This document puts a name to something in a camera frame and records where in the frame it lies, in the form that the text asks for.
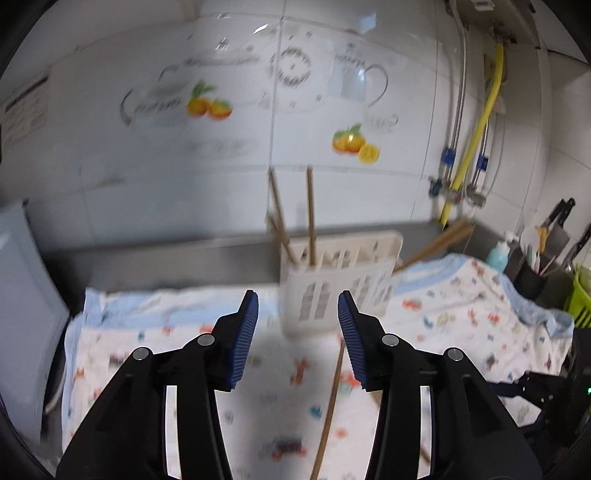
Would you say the bunch of wooden chopsticks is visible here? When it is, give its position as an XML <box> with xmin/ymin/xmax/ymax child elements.
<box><xmin>265</xmin><ymin>166</ymin><xmax>475</xmax><ymax>274</ymax></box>

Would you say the beige plastic chopstick holder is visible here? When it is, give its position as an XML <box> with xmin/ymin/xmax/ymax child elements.
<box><xmin>279</xmin><ymin>229</ymin><xmax>404</xmax><ymax>337</ymax></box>

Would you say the blue soap pump bottle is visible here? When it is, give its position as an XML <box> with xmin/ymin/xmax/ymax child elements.
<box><xmin>485</xmin><ymin>231</ymin><xmax>513</xmax><ymax>272</ymax></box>

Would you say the black utensil cup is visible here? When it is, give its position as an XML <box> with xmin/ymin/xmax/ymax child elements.
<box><xmin>512</xmin><ymin>254</ymin><xmax>555</xmax><ymax>301</ymax></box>

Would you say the cartoon printed white blanket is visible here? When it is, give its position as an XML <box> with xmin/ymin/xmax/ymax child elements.
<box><xmin>62</xmin><ymin>254</ymin><xmax>575</xmax><ymax>480</ymax></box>

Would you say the braided metal hose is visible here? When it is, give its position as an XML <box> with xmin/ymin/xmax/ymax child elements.
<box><xmin>438</xmin><ymin>0</ymin><xmax>467</xmax><ymax>183</ymax></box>
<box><xmin>473</xmin><ymin>129</ymin><xmax>492</xmax><ymax>190</ymax></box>

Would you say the single wooden chopstick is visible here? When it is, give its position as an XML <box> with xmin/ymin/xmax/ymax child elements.
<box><xmin>308</xmin><ymin>339</ymin><xmax>346</xmax><ymax>480</ymax></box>

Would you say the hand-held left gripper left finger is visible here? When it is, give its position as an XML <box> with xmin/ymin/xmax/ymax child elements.
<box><xmin>55</xmin><ymin>290</ymin><xmax>260</xmax><ymax>480</ymax></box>

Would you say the white wall notice sticker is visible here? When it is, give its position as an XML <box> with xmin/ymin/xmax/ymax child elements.
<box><xmin>0</xmin><ymin>74</ymin><xmax>49</xmax><ymax>144</ymax></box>

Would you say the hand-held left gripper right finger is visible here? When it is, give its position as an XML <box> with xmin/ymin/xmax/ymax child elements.
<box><xmin>337</xmin><ymin>291</ymin><xmax>543</xmax><ymax>480</ymax></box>

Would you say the white spatula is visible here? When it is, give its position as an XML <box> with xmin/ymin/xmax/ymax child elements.
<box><xmin>519</xmin><ymin>226</ymin><xmax>539</xmax><ymax>259</ymax></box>

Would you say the green plastic dish rack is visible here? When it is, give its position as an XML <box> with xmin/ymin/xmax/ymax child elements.
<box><xmin>563</xmin><ymin>263</ymin><xmax>591</xmax><ymax>328</ymax></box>

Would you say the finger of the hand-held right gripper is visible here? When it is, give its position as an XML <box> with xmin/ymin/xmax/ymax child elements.
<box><xmin>489</xmin><ymin>370</ymin><xmax>573</xmax><ymax>407</ymax></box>
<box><xmin>517</xmin><ymin>408</ymin><xmax>561</xmax><ymax>444</ymax></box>

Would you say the white microwave oven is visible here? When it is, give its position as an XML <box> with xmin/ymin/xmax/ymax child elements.
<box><xmin>0</xmin><ymin>200</ymin><xmax>70</xmax><ymax>444</ymax></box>

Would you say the yellow gas hose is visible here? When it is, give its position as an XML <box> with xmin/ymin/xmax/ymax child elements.
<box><xmin>438</xmin><ymin>41</ymin><xmax>505</xmax><ymax>227</ymax></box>

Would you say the black handle kitchen knife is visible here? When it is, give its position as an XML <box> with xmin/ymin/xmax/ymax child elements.
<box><xmin>563</xmin><ymin>226</ymin><xmax>591</xmax><ymax>268</ymax></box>

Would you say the steel cleaver black handle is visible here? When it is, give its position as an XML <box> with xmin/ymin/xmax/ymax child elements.
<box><xmin>542</xmin><ymin>198</ymin><xmax>576</xmax><ymax>259</ymax></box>

